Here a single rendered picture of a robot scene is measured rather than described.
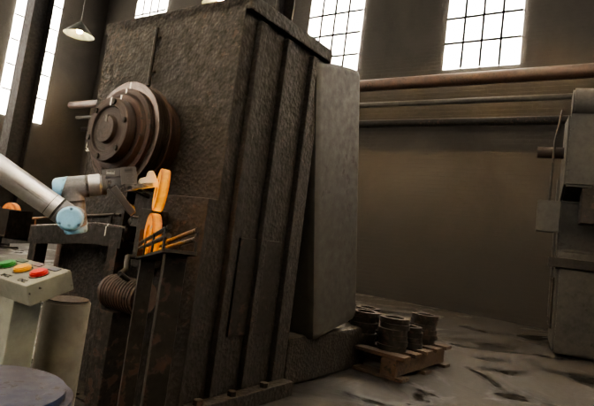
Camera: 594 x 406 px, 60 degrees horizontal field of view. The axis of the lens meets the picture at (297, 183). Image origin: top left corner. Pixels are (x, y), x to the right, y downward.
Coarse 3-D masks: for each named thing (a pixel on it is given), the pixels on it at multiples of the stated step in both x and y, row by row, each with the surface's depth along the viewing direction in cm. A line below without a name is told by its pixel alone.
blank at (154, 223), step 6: (150, 216) 180; (156, 216) 178; (150, 222) 178; (156, 222) 175; (150, 228) 176; (156, 228) 174; (144, 234) 185; (150, 234) 174; (150, 240) 173; (150, 246) 173; (156, 246) 174
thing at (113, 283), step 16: (112, 288) 189; (128, 288) 185; (112, 304) 189; (128, 304) 182; (112, 320) 188; (128, 320) 194; (96, 336) 191; (112, 336) 188; (96, 352) 189; (112, 352) 188; (96, 368) 188; (112, 368) 189; (96, 384) 186; (112, 384) 189; (96, 400) 185; (112, 400) 189
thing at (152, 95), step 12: (132, 84) 228; (108, 96) 237; (156, 96) 222; (156, 108) 216; (156, 120) 215; (168, 120) 219; (156, 132) 213; (168, 132) 218; (156, 144) 213; (156, 156) 216; (96, 168) 233; (144, 168) 215
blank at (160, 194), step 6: (162, 168) 183; (162, 174) 178; (168, 174) 179; (162, 180) 177; (168, 180) 178; (162, 186) 176; (168, 186) 177; (156, 192) 179; (162, 192) 176; (156, 198) 176; (162, 198) 176; (156, 204) 177; (162, 204) 178; (156, 210) 180; (162, 210) 180
